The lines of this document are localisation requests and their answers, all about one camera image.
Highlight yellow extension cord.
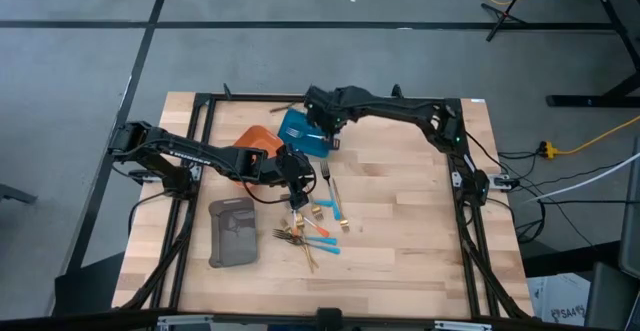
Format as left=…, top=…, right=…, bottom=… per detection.
left=537, top=114, right=640, bottom=161

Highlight black tripod stand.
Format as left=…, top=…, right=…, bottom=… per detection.
left=479, top=0, right=536, bottom=42

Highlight dark chair leg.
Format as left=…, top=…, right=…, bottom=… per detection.
left=0, top=183, right=39, bottom=206

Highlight black desk foot bar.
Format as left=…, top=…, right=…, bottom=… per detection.
left=522, top=240, right=621, bottom=278

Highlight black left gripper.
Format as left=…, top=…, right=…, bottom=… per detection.
left=276, top=143, right=316, bottom=211

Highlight silver metal bracket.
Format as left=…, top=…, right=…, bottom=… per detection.
left=157, top=314, right=215, bottom=331
left=433, top=320, right=494, bottom=331

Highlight grey plastic bin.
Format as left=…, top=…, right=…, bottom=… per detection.
left=207, top=196, right=260, bottom=269

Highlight orange plastic bin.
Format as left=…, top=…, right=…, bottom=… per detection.
left=230, top=124, right=285, bottom=190

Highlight black floor cable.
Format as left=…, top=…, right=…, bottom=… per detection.
left=542, top=199, right=640, bottom=206

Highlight blue plastic bin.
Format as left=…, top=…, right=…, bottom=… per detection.
left=276, top=108, right=334, bottom=159

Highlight black aluminium table frame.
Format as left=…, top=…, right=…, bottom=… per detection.
left=112, top=83, right=539, bottom=331

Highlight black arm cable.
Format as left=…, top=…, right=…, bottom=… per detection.
left=127, top=190, right=176, bottom=235

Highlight white cable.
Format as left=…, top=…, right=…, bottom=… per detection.
left=524, top=151, right=640, bottom=203

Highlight white cardboard box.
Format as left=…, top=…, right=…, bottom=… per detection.
left=527, top=272, right=591, bottom=327

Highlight black desk leg frame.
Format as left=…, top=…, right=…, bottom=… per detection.
left=502, top=0, right=640, bottom=110

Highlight black cable bundle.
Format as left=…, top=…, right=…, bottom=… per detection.
left=462, top=235, right=531, bottom=320
left=122, top=210, right=194, bottom=312

